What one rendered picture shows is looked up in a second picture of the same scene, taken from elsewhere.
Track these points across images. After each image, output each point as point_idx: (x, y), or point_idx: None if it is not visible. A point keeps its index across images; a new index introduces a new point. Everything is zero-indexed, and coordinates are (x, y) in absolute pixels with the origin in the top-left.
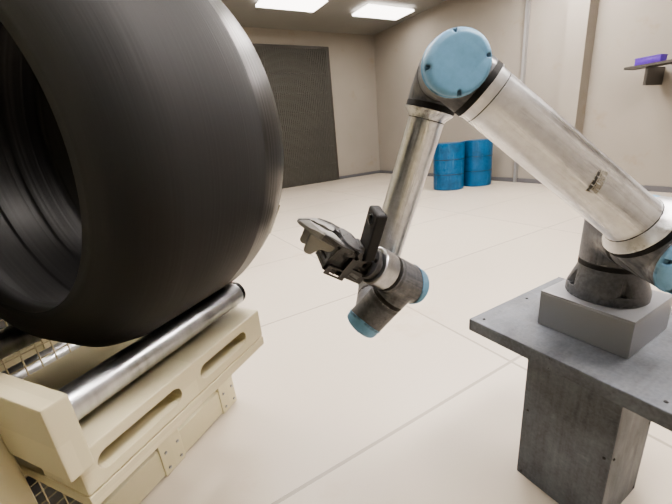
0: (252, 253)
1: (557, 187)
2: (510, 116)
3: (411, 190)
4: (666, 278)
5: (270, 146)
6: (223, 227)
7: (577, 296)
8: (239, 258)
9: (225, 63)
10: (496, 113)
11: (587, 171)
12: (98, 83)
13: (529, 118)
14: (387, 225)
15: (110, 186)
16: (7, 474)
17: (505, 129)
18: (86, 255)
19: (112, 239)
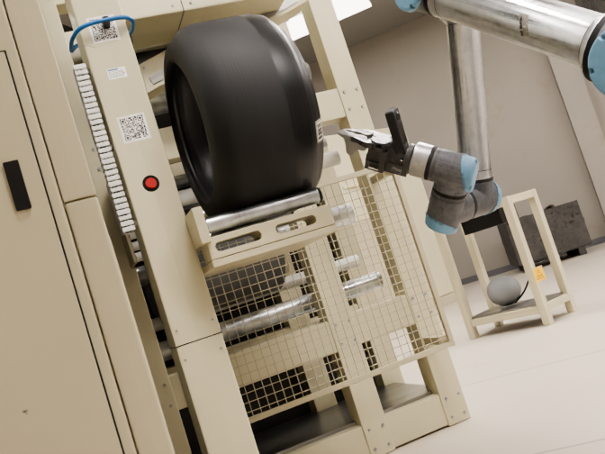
0: (301, 155)
1: (511, 41)
2: (448, 5)
3: (461, 88)
4: (598, 86)
5: (289, 87)
6: (260, 132)
7: None
8: (287, 156)
9: (256, 56)
10: (441, 7)
11: (512, 21)
12: (202, 84)
13: (459, 1)
14: (456, 127)
15: (209, 120)
16: (194, 258)
17: (453, 15)
18: (211, 154)
19: (213, 142)
